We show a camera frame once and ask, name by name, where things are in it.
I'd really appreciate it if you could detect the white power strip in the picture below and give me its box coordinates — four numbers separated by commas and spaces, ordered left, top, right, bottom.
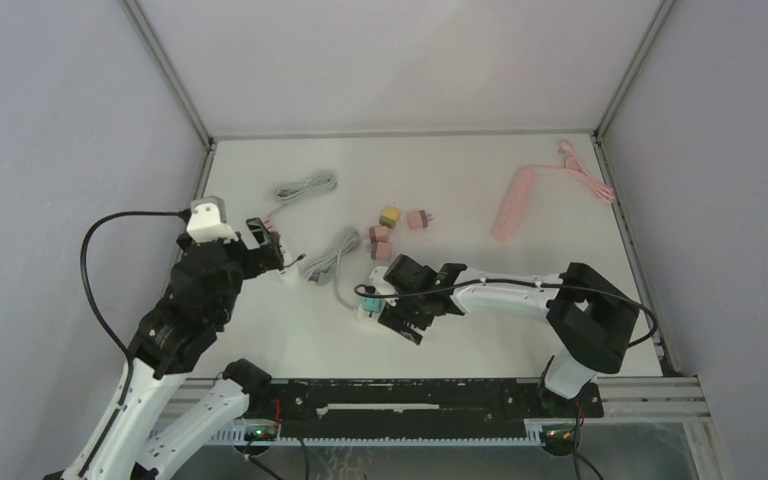
355, 266, 397, 325
277, 242, 301, 285

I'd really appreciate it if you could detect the pink USB charger plug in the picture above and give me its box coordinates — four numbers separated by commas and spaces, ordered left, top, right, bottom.
262, 217, 279, 233

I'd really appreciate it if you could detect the pink charger plug with prongs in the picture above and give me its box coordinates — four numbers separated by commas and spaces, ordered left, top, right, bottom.
370, 242, 392, 261

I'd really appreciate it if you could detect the pink charger plug far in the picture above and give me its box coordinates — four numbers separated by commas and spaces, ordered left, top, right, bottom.
406, 209, 433, 230

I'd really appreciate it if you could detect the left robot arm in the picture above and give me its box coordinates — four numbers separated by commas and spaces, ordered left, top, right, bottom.
51, 213, 285, 479

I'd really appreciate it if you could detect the teal charger plug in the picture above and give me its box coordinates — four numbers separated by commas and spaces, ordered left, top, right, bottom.
359, 297, 386, 315

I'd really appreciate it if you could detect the pink power strip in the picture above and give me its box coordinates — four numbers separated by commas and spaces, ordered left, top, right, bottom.
491, 167, 537, 242

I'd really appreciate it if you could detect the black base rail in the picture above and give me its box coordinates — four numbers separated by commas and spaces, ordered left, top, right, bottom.
244, 378, 605, 441

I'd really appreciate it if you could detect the pink power strip cable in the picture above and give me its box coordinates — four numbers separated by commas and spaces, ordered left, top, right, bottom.
537, 139, 616, 205

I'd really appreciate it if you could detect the grey power strip cable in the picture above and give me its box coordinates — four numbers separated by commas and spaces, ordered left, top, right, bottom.
267, 170, 339, 223

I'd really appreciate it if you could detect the black left camera cable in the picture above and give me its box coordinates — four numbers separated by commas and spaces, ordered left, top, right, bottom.
79, 210, 193, 362

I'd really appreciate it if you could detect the yellow charger plug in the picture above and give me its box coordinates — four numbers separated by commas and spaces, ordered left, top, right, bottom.
379, 206, 402, 229

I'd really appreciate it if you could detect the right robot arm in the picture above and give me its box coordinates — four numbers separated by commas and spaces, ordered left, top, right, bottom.
355, 255, 657, 416

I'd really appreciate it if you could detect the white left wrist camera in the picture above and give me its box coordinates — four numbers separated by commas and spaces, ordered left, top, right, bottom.
186, 196, 239, 244

